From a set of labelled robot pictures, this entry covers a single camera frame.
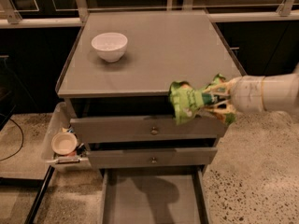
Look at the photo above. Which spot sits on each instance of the grey middle drawer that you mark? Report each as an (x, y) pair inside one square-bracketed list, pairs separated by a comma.
[(157, 157)]

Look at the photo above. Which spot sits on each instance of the green rice chip bag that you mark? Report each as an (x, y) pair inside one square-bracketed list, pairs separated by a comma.
[(189, 102)]

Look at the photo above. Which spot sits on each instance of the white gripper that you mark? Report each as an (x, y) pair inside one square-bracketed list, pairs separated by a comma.
[(247, 93)]

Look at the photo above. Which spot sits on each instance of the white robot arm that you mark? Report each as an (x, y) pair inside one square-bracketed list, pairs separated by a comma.
[(279, 93)]

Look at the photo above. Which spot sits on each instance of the clear plastic storage bin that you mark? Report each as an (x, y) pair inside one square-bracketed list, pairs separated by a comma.
[(60, 123)]

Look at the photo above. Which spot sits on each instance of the grey bottom drawer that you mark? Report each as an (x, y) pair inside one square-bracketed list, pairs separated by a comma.
[(163, 195)]

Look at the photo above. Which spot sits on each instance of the grey top drawer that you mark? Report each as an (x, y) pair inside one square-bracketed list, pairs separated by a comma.
[(144, 128)]

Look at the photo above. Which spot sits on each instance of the metal railing frame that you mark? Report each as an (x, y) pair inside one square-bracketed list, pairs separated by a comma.
[(55, 13)]

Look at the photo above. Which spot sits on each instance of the grey drawer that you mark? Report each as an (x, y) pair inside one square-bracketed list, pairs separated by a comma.
[(163, 195), (157, 157), (144, 128)]

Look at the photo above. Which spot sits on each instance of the small beige bowl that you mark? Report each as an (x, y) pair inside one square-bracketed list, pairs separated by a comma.
[(64, 143)]

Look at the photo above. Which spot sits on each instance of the grey drawer cabinet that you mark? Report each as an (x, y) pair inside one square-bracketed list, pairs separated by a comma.
[(162, 47)]

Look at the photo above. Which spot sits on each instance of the white ceramic bowl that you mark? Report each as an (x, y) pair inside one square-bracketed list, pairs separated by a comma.
[(110, 46)]

